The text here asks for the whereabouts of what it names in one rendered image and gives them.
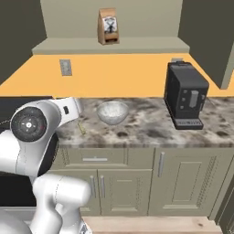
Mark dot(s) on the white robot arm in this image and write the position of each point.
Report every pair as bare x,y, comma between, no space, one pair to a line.
36,158

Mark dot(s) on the grey mixing bowl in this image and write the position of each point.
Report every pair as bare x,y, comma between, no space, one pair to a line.
112,113

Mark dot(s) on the thin olive stick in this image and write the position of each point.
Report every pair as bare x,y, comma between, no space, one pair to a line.
81,128

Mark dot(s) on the olive drawer front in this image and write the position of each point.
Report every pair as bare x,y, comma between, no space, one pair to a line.
95,154

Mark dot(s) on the black coffee machine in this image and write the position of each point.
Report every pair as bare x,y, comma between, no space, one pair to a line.
184,94

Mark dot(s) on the brown coffee bag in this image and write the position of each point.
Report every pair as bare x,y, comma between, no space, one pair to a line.
108,27

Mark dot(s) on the olive wide cupboard door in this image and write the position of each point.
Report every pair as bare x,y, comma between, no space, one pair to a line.
189,182

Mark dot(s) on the black stove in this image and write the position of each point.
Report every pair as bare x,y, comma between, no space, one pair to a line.
9,106

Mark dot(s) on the olive wall shelf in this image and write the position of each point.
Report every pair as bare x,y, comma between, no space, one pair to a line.
109,46

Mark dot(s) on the grey wall socket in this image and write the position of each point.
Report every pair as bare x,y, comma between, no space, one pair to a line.
177,59
65,67

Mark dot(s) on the dark wall cupboard pale edge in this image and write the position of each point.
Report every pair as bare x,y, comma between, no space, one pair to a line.
207,33

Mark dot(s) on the dark olive wall cupboard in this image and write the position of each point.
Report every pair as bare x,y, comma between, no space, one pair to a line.
18,33

